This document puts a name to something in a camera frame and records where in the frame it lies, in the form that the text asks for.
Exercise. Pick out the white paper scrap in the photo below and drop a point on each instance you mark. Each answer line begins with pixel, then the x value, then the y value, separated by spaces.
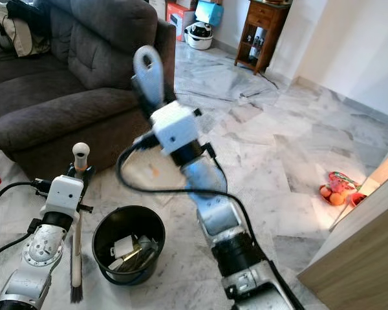
pixel 124 247

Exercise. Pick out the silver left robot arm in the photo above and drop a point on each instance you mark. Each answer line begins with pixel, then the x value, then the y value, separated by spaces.
pixel 42 258

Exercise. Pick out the light wooden cabinet panel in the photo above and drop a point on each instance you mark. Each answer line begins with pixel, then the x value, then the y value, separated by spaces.
pixel 355 258

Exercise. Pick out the blue cardboard box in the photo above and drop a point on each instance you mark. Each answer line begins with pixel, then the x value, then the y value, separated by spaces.
pixel 209 11

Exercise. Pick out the white rice cooker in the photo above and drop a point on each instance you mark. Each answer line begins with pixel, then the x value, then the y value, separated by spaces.
pixel 199 37

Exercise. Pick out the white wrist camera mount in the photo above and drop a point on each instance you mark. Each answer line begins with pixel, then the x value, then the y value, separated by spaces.
pixel 176 127
pixel 62 195

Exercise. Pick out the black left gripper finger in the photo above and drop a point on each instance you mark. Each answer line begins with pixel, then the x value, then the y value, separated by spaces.
pixel 88 173
pixel 72 172

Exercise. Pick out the dark brown fabric sofa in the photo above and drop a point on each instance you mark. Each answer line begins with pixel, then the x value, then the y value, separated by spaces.
pixel 90 97

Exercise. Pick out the red cardboard box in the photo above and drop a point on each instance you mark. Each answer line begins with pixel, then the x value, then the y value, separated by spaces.
pixel 180 18

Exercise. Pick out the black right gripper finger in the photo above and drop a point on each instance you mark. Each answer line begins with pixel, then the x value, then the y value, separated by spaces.
pixel 144 97
pixel 168 95

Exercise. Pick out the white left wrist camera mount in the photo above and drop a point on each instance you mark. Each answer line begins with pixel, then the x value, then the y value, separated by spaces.
pixel 62 195

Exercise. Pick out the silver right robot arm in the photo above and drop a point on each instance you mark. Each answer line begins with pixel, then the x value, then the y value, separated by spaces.
pixel 226 219

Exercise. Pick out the black plastic bucket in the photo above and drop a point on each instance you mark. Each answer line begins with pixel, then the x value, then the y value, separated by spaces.
pixel 107 225

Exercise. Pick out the brown wooden side table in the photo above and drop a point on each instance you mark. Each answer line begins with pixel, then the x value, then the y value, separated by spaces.
pixel 264 32

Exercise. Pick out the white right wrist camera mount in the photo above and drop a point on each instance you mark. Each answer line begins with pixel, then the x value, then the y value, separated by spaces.
pixel 176 127

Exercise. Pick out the black garment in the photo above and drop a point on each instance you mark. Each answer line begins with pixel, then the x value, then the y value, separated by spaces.
pixel 29 11

